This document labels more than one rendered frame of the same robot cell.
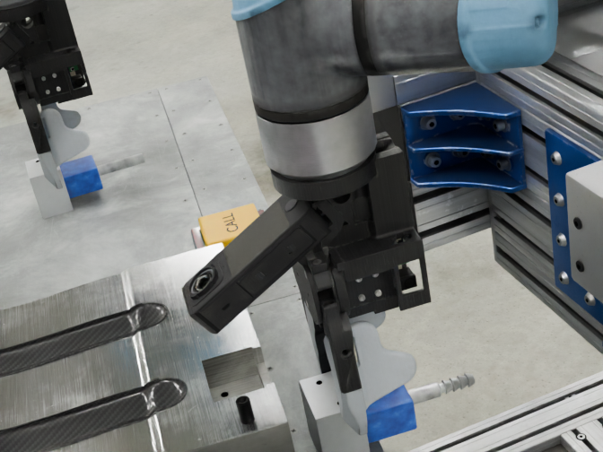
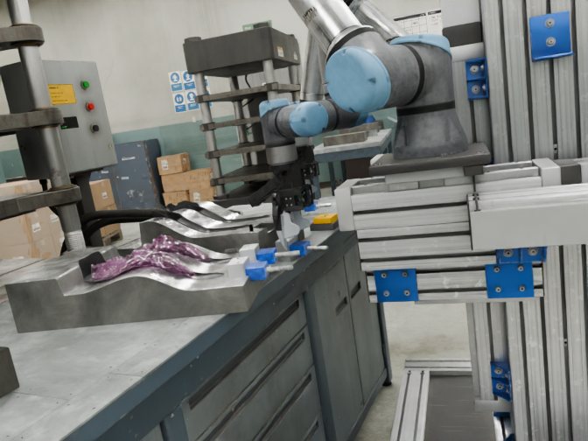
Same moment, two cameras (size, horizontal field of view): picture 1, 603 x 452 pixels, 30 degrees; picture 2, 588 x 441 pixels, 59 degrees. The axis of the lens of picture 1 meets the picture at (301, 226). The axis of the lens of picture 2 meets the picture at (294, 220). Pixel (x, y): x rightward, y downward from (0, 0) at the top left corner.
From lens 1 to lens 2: 88 cm
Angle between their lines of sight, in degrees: 37
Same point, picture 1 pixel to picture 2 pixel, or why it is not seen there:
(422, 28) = (284, 121)
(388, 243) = (292, 189)
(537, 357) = not seen: hidden behind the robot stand
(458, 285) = not seen: hidden behind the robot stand
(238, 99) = not seen: hidden behind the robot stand
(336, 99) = (276, 143)
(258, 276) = (262, 192)
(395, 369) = (293, 229)
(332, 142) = (275, 154)
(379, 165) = (292, 166)
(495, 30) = (295, 122)
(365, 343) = (286, 219)
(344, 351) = (276, 217)
